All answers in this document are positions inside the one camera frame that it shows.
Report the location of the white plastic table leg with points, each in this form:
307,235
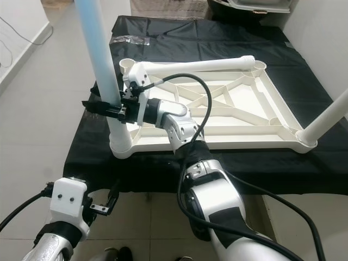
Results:
196,65
323,117
100,54

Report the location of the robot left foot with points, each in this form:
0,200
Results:
118,254

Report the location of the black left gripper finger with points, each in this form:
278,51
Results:
113,192

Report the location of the long clear tape strip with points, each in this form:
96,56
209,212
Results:
133,39

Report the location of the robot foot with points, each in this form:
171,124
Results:
118,254
186,258

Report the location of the beige cloth covered bench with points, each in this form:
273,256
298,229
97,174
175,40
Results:
168,6

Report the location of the speckled grey right wrist camera mount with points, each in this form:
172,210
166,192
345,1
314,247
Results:
136,87

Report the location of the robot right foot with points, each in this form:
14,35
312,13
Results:
186,258

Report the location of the black wok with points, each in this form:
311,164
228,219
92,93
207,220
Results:
250,5

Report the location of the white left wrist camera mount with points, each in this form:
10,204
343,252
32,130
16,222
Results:
69,204

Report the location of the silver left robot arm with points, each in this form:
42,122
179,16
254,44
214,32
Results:
57,244

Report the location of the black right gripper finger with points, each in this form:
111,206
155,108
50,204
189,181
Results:
100,110
95,95

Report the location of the black tablecloth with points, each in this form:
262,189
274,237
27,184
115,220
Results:
223,38

